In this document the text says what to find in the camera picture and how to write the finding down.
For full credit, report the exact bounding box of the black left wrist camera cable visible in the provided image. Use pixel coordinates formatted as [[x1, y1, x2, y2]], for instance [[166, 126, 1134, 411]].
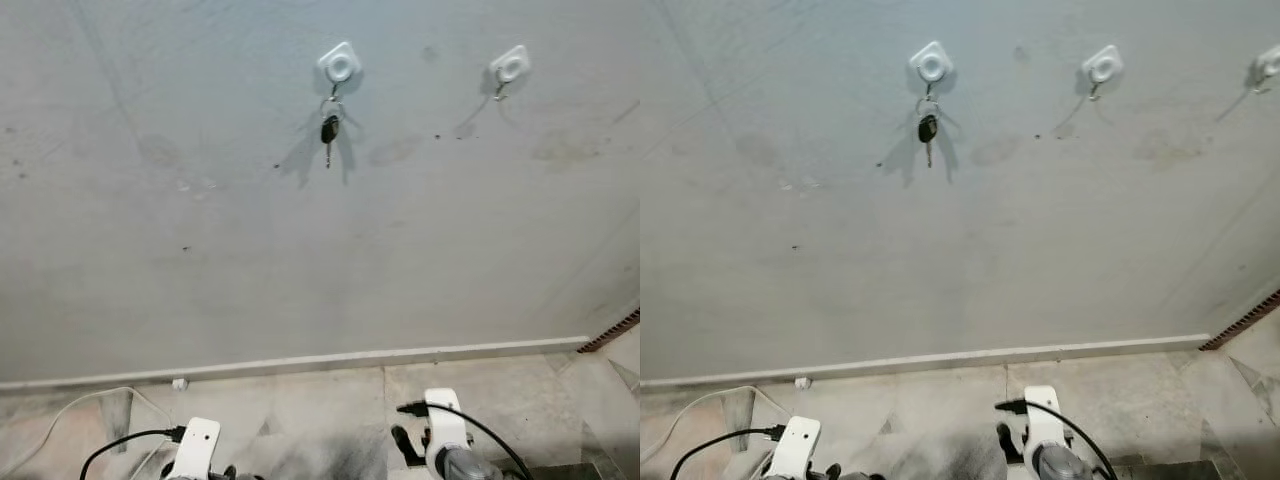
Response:
[[79, 425, 189, 480], [670, 425, 789, 480]]

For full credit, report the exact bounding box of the white adhesive wall hook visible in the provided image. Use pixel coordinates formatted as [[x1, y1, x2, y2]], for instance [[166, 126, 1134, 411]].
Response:
[[908, 41, 955, 99], [1245, 45, 1280, 96], [1080, 44, 1124, 102], [317, 41, 363, 99], [488, 44, 532, 102]]

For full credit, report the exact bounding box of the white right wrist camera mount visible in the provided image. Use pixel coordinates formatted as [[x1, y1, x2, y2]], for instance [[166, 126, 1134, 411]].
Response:
[[1022, 385, 1067, 471], [424, 388, 471, 471]]

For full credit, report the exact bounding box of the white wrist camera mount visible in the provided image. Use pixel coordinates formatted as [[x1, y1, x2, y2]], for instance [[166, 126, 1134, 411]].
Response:
[[1022, 385, 1067, 471], [768, 416, 822, 480], [170, 417, 222, 480], [424, 388, 471, 471]]

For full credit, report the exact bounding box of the white floor cable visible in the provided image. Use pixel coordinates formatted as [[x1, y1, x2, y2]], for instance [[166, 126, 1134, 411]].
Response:
[[0, 386, 173, 479], [640, 386, 766, 466]]

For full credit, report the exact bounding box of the dark red tiled wall edge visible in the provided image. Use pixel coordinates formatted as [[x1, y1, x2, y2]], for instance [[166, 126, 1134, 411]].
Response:
[[578, 308, 641, 354], [1200, 288, 1280, 351]]

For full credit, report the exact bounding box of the black head key with ring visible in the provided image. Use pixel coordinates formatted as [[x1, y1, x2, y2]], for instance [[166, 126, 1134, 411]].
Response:
[[914, 95, 941, 169], [320, 95, 344, 170]]

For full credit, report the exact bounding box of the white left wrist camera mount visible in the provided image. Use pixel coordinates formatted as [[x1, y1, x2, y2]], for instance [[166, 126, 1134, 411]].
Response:
[[170, 417, 222, 480], [768, 416, 822, 480]]

